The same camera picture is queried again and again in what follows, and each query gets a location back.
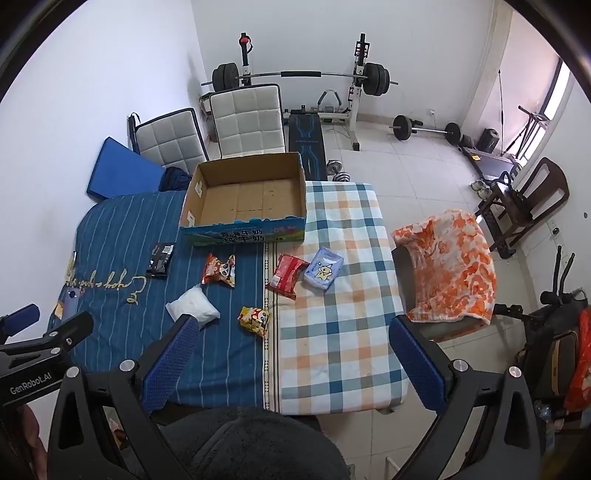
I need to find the black treadmill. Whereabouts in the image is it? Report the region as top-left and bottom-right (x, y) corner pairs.
(464, 148), (519, 182)

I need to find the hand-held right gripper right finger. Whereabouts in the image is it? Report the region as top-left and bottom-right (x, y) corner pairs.
(389, 316), (543, 480)

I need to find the grey handle attachment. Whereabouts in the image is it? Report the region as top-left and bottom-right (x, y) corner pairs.
(318, 90), (343, 114)

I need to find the barbell with black plates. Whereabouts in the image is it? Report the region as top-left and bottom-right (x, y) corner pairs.
(201, 62), (399, 97)

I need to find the black weight bench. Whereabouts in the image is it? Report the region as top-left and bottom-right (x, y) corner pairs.
(287, 108), (329, 181)

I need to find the blue foam mat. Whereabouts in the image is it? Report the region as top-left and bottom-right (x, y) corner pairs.
(87, 137), (166, 201)

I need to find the light blue phone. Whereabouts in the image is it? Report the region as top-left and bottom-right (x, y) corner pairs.
(54, 288), (80, 321)

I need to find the white soft pouch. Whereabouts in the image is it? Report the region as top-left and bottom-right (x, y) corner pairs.
(165, 285), (221, 329)

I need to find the orange floral blanket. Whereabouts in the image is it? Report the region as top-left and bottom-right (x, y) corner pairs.
(392, 209), (497, 326)

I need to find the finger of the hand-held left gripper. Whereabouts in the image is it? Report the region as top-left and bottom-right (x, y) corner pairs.
(0, 303), (41, 343)
(44, 311), (94, 357)

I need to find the white barbell rack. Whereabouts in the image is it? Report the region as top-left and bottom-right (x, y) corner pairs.
(238, 32), (372, 152)

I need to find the red snack packet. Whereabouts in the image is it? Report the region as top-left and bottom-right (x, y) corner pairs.
(266, 253), (311, 301)

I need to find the yellow cartoon snack packet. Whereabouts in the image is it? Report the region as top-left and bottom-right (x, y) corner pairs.
(237, 306), (271, 340)

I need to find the large white padded chair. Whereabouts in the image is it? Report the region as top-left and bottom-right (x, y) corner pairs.
(209, 84), (287, 161)

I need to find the black snack packet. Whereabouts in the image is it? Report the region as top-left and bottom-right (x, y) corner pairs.
(146, 243), (175, 279)

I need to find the small barbell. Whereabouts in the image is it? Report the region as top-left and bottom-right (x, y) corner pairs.
(392, 115), (463, 144)

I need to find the grey chair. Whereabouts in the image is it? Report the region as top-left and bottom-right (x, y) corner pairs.
(392, 244), (495, 343)

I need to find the cardboard box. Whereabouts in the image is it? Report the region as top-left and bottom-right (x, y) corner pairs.
(178, 151), (307, 247)

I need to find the checked bedsheet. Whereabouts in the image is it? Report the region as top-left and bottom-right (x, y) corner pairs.
(263, 181), (411, 415)

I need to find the black exercise bike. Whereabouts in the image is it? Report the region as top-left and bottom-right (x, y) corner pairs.
(494, 244), (591, 407)

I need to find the dark blue bag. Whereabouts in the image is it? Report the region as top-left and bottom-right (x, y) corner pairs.
(159, 166), (194, 192)

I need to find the red bag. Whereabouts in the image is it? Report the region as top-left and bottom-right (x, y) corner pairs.
(564, 307), (591, 414)

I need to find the blue white tissue pack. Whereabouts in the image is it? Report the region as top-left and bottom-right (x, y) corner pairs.
(303, 248), (345, 291)

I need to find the dark wooden chair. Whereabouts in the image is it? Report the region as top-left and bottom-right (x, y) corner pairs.
(475, 157), (570, 259)

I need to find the orange cartoon snack packet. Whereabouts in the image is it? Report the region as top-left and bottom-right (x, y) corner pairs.
(202, 253), (236, 289)

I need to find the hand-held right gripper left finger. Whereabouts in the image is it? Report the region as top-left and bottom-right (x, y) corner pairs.
(47, 314), (201, 480)

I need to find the small white padded chair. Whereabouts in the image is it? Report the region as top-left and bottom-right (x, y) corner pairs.
(130, 108), (208, 174)

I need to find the chrome dumbbell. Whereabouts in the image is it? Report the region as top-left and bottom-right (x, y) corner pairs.
(326, 159), (352, 184)

